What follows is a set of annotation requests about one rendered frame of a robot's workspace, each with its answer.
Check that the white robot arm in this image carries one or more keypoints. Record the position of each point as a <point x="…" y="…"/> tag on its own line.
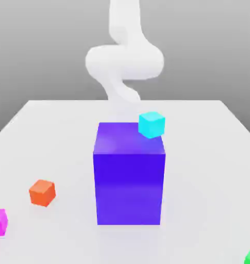
<point x="124" y="59"/>

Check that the small cyan cube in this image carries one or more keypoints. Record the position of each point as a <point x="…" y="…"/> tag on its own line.
<point x="151" y="124"/>

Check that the small orange cube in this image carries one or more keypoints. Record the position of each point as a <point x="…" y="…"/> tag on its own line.
<point x="42" y="193"/>

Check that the large purple box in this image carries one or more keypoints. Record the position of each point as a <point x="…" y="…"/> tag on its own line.
<point x="128" y="185"/>

